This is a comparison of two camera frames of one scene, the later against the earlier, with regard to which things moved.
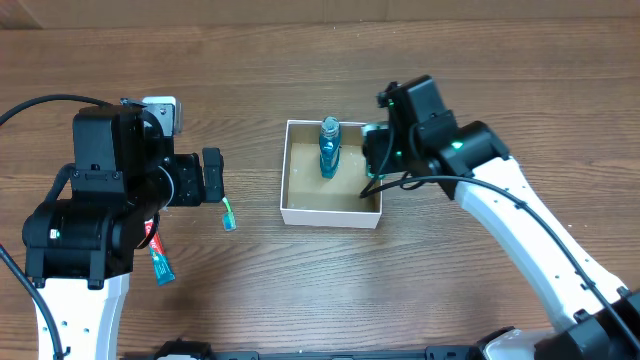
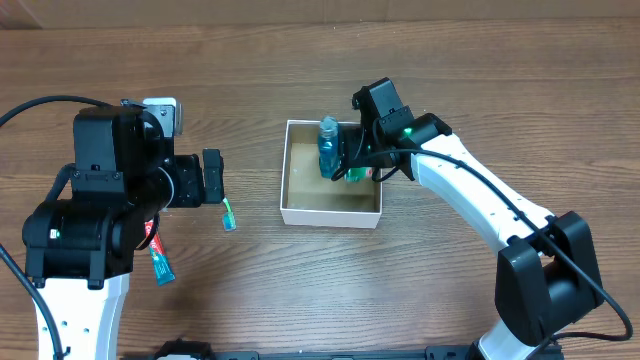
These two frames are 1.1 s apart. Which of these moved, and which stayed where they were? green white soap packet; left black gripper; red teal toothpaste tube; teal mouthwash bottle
Moved: green white soap packet
Stayed: red teal toothpaste tube; left black gripper; teal mouthwash bottle
